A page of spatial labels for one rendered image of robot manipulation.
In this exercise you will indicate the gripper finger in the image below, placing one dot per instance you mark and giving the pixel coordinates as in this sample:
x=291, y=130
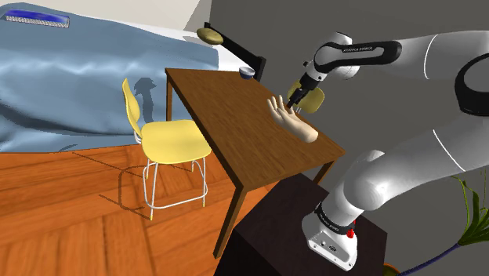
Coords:
x=294, y=99

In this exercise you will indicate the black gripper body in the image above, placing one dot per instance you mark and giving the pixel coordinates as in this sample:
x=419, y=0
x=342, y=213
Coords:
x=307, y=83

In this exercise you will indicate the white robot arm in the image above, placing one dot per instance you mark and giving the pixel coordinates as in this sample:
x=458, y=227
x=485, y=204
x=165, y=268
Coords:
x=412, y=153

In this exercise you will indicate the yellow chair with white legs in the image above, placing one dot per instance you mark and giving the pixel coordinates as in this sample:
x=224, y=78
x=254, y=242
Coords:
x=172, y=141
x=313, y=101

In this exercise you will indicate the beige hand figure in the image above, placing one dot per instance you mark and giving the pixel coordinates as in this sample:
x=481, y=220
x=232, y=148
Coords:
x=292, y=121

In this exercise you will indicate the small grey bowl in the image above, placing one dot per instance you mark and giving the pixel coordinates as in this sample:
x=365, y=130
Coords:
x=247, y=72

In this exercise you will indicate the brown wooden table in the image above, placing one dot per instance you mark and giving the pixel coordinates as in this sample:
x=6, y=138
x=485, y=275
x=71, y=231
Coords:
x=233, y=126

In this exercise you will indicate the round olive cushion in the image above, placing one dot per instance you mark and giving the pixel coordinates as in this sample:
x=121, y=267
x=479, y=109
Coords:
x=209, y=36

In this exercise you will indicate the dark robot stand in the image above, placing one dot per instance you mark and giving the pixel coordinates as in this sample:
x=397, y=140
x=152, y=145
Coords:
x=282, y=237

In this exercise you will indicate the bed with blue blanket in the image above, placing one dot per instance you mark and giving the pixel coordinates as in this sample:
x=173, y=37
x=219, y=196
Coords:
x=95, y=88

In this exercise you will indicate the green potted plant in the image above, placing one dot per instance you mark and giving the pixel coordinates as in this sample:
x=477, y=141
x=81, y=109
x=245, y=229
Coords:
x=471, y=225

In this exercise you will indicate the blue striped pillow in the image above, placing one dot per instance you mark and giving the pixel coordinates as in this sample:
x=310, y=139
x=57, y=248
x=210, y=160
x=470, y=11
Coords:
x=36, y=18

